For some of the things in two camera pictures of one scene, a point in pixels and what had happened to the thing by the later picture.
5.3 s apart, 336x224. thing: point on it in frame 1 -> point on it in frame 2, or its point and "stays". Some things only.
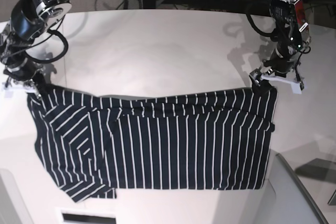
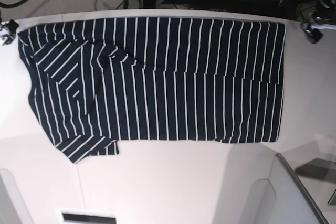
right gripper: [282, 66] -> [324, 26]
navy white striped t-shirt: [92, 146] -> [95, 81]
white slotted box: [65, 216] stays
